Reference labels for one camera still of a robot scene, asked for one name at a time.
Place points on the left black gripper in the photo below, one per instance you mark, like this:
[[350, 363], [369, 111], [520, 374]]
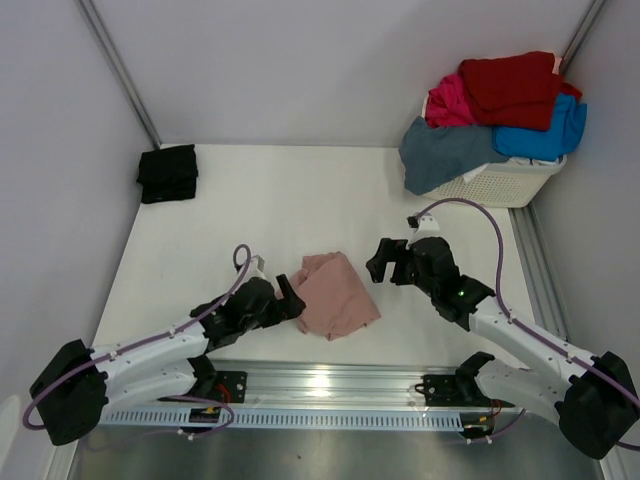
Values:
[[282, 309]]

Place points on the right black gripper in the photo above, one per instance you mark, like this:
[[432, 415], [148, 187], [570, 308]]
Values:
[[388, 252]]

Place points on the pink t shirt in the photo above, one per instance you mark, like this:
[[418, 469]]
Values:
[[337, 302]]

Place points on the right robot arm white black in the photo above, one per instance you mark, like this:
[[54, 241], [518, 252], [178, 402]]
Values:
[[592, 399]]

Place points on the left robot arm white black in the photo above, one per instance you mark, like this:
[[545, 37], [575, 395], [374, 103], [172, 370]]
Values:
[[80, 385]]

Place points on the grey blue t shirt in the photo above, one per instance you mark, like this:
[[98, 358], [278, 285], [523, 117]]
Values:
[[434, 156]]

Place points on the white laundry basket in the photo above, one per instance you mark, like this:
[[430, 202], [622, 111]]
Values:
[[503, 185]]

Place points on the white t shirt in basket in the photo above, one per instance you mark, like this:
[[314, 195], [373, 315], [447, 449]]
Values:
[[537, 162]]

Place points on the magenta t shirt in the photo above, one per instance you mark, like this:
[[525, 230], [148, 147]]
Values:
[[447, 106]]

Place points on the folded black t shirt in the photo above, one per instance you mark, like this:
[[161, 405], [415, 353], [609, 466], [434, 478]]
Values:
[[168, 174]]

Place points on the dark red t shirt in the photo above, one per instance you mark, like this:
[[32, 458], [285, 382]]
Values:
[[517, 91]]

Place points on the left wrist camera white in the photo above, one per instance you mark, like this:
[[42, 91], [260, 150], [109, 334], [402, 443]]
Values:
[[256, 267]]

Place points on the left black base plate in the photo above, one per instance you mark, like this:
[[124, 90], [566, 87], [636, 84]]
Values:
[[229, 387]]

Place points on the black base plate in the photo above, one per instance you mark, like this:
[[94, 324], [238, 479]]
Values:
[[229, 387], [449, 390]]

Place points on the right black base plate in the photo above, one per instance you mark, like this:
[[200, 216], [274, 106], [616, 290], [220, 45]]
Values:
[[449, 390]]

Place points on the white slotted cable duct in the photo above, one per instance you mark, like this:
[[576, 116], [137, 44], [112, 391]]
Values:
[[183, 416]]

